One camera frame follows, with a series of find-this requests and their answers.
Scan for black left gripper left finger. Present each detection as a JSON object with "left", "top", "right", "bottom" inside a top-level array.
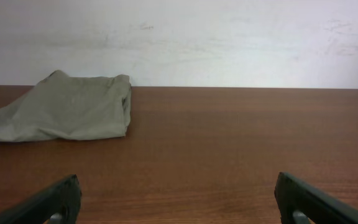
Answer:
[{"left": 0, "top": 174, "right": 82, "bottom": 224}]

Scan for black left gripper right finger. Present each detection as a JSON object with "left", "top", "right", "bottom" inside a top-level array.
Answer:
[{"left": 274, "top": 172, "right": 358, "bottom": 224}]

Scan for folded khaki shorts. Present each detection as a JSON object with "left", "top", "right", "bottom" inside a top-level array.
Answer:
[{"left": 0, "top": 70, "right": 131, "bottom": 142}]

